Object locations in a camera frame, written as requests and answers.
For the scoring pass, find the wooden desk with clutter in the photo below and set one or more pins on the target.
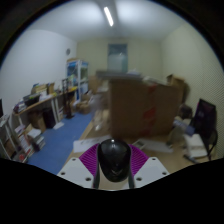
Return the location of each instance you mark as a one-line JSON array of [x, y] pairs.
[[40, 101]]

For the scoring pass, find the stack of books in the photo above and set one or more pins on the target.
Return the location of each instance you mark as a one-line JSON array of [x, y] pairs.
[[36, 138]]

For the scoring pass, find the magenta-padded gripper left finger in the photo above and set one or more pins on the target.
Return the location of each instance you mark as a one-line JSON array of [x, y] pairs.
[[89, 160]]

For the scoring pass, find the round wall fixture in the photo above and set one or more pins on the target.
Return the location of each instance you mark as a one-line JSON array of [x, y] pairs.
[[68, 51]]

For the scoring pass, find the black monitor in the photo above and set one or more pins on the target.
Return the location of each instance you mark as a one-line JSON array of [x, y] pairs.
[[204, 118], [1, 107]]

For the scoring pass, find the black floor stand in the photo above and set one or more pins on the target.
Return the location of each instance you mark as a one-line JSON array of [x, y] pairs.
[[68, 100]]

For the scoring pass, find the black computer mouse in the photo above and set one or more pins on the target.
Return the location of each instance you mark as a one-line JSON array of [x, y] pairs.
[[114, 160]]

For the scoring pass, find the large brown cardboard box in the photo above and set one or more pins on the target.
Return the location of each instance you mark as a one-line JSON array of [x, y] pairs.
[[133, 106]]

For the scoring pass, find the ceiling light tube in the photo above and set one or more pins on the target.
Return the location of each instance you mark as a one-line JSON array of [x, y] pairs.
[[108, 16]]

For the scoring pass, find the blue white glass cabinet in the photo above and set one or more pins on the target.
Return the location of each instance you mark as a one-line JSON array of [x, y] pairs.
[[80, 73]]

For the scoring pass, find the white shelf unit with books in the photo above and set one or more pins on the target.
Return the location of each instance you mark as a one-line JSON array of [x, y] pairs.
[[16, 143]]

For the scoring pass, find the plain white paper sheet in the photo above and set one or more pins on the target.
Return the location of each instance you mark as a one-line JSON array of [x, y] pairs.
[[158, 145]]

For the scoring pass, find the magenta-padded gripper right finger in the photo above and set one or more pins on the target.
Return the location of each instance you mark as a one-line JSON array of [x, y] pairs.
[[139, 159]]

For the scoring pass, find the open cardboard box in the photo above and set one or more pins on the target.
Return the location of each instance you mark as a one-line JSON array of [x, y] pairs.
[[84, 108]]

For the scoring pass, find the cardboard box under desk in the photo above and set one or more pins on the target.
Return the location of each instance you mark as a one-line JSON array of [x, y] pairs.
[[38, 121]]

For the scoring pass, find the clear glass jar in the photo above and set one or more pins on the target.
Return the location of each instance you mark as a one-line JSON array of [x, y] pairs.
[[100, 113]]

